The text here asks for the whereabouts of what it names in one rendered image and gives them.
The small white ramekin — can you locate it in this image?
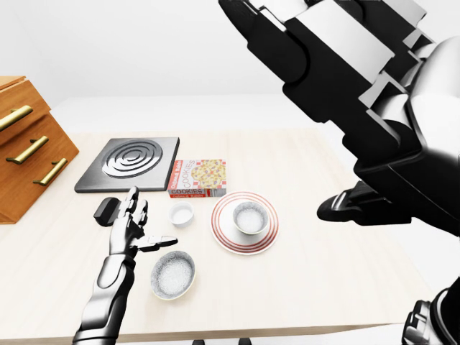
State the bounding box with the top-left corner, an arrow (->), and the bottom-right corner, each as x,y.
168,201 -> 196,228

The white plate with red rings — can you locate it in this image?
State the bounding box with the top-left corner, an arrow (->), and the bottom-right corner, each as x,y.
210,191 -> 280,256

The wooden cabinet drawer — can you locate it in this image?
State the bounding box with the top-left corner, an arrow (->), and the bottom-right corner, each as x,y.
0,133 -> 81,224
0,80 -> 52,145
0,111 -> 66,188

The red white cookies box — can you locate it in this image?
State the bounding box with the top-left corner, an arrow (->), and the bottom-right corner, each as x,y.
167,158 -> 228,199

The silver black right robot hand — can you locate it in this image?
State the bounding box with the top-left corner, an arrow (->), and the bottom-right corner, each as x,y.
218,0 -> 460,238

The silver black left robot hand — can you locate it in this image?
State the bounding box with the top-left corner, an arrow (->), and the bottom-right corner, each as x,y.
109,185 -> 179,259

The wooden cabinet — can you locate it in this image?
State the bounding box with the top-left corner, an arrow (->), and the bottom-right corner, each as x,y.
0,75 -> 81,225

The speckled patterned bowl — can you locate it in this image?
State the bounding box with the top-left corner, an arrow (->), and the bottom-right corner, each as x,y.
149,249 -> 197,301
231,201 -> 270,236

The flat dark stove plate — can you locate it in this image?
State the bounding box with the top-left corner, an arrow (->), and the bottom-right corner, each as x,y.
73,136 -> 181,194

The brass drawer handle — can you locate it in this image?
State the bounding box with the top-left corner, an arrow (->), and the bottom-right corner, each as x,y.
0,104 -> 34,132
32,157 -> 69,187
5,135 -> 50,166

